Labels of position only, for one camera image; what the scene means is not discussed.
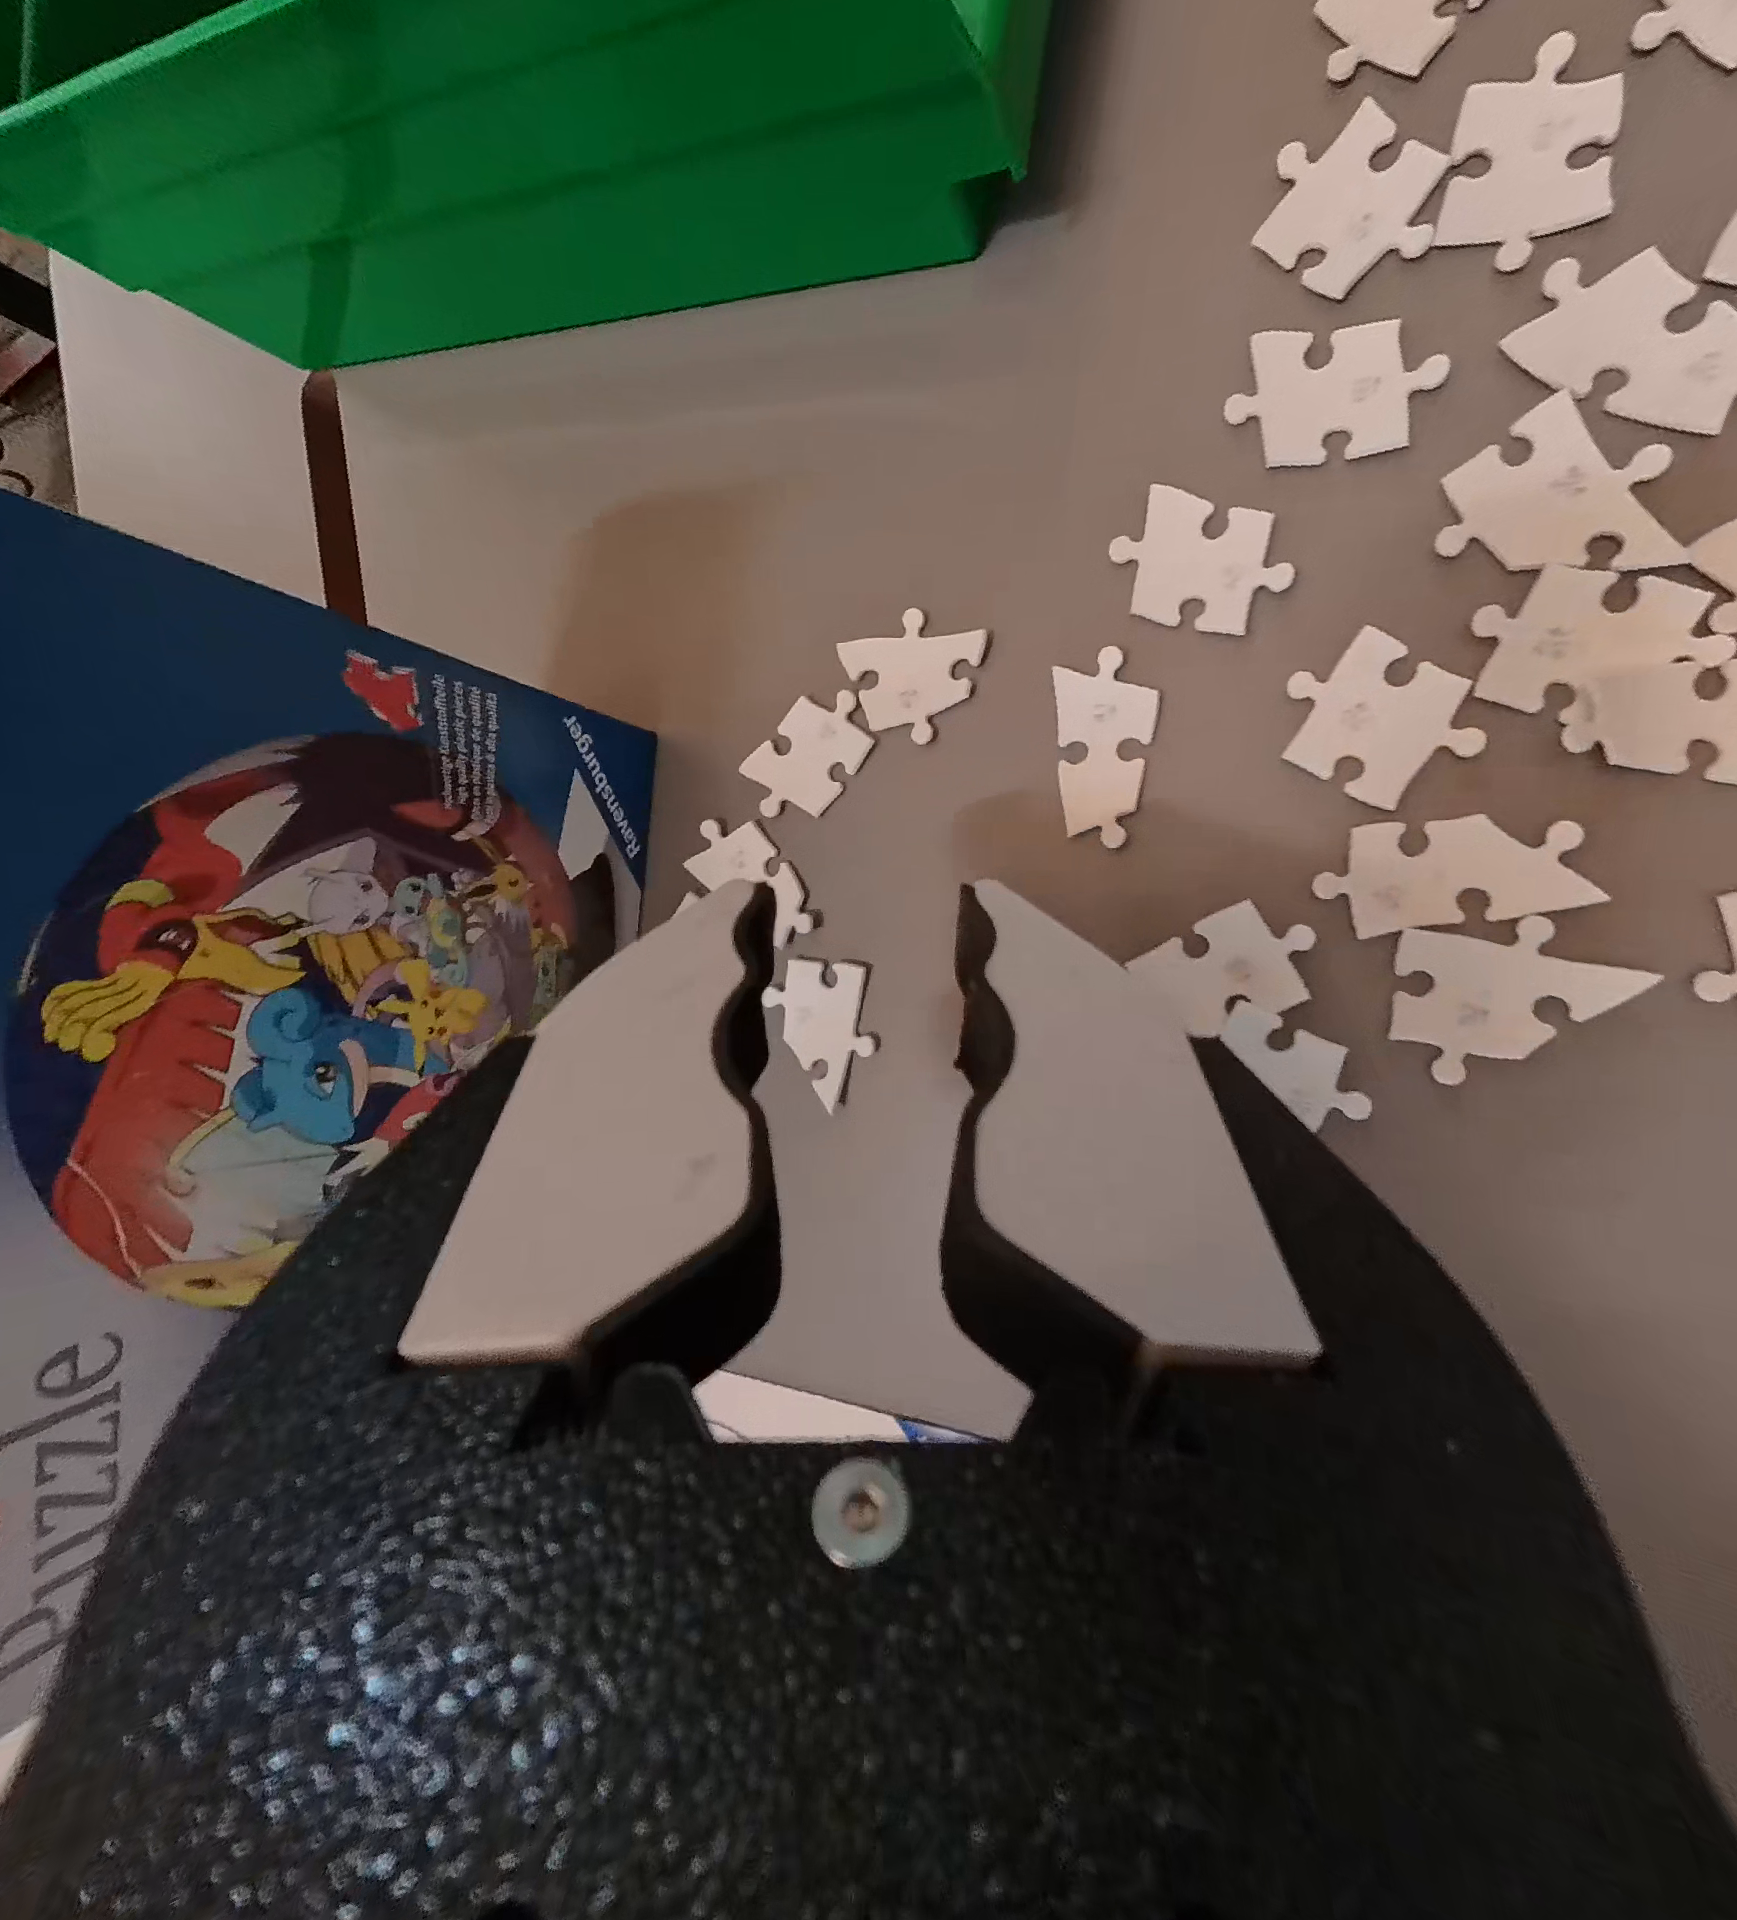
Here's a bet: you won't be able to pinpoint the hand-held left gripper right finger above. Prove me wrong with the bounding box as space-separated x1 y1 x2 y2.
938 883 1326 1430

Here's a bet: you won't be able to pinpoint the blue puzzle box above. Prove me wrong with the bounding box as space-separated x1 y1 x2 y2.
0 454 660 1750

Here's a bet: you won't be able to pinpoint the white cabinet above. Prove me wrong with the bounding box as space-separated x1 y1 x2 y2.
45 246 365 625

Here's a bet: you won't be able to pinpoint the puzzle pieces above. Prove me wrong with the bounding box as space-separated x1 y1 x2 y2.
672 0 1737 1134

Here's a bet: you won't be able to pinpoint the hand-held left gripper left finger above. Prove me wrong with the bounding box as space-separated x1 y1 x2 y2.
396 875 788 1392

